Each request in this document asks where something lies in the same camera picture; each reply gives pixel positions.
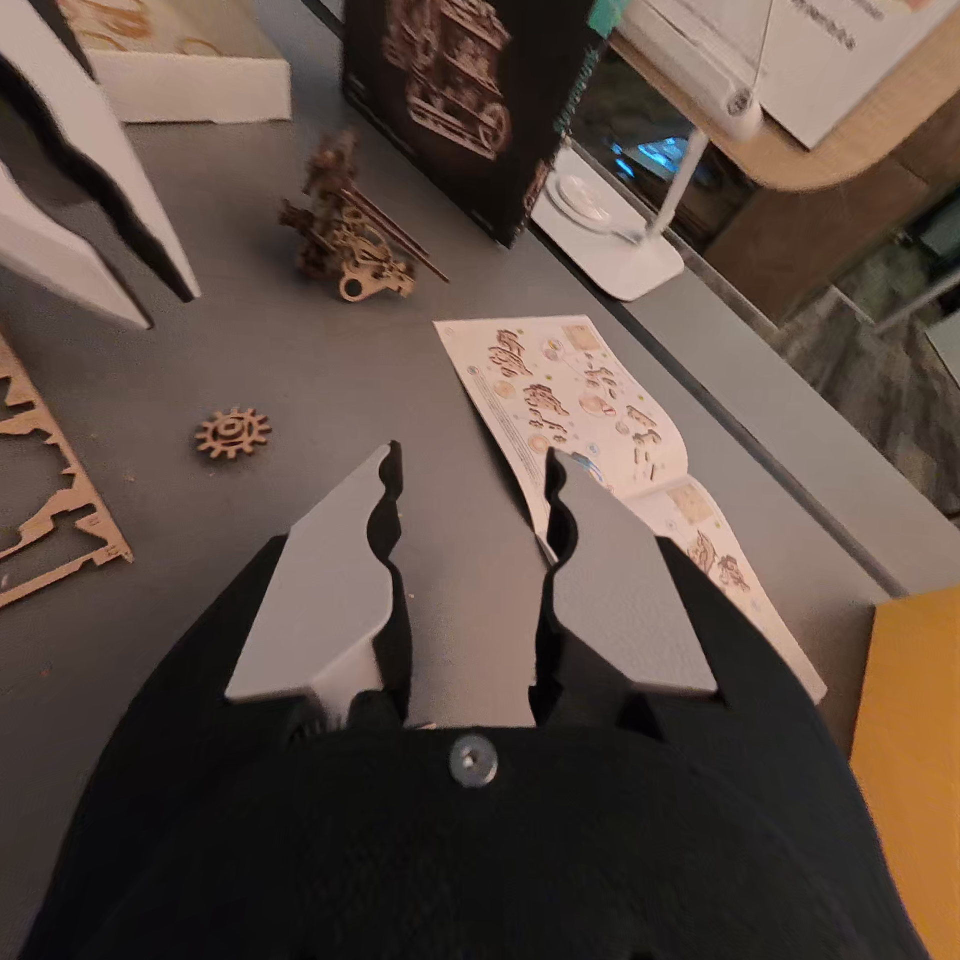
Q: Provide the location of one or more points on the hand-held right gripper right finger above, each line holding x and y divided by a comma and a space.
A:
622, 600

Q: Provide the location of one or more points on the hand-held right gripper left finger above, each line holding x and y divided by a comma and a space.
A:
322, 585

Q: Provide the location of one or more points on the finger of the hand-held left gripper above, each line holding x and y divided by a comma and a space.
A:
112, 142
52, 247

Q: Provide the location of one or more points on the small wooden gear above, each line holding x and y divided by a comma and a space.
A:
225, 448

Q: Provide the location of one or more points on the wooden mechanical model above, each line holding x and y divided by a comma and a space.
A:
345, 240

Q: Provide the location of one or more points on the white cardboard box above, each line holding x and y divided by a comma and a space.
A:
187, 90

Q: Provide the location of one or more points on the open instruction booklet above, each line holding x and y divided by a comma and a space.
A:
540, 390

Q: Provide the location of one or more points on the yellow plastic bin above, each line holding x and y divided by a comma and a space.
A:
915, 750

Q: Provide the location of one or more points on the black product box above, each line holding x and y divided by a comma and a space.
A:
450, 97

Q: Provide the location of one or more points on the white desk stand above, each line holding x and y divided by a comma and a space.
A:
600, 255

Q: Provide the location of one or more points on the brown wooden cabinet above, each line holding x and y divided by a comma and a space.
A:
810, 240

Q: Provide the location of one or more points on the instruction sheet on wooden board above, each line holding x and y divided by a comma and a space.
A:
885, 142

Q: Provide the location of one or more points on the printed instruction sheet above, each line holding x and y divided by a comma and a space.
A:
825, 67

